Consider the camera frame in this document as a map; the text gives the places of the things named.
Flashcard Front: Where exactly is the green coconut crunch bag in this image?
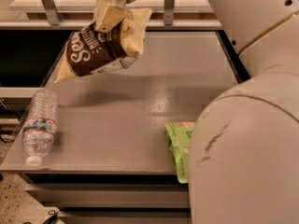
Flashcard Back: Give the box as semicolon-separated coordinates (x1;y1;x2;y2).
164;122;194;184

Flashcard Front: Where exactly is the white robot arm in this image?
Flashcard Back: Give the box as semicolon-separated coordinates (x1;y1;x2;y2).
189;0;299;224

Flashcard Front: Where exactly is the grey drawer cabinet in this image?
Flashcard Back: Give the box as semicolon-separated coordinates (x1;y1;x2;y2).
24;173;192;224

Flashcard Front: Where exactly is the brown chip bag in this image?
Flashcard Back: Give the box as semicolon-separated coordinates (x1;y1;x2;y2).
55;8;152;82

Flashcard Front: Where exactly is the metal frame rail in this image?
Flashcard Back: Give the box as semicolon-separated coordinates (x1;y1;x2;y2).
0;0;223;30

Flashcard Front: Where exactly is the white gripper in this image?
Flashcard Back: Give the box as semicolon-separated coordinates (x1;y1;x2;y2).
93;0;135;33

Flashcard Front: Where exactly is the clear plastic water bottle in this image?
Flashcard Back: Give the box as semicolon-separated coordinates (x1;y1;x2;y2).
22;89;58;166

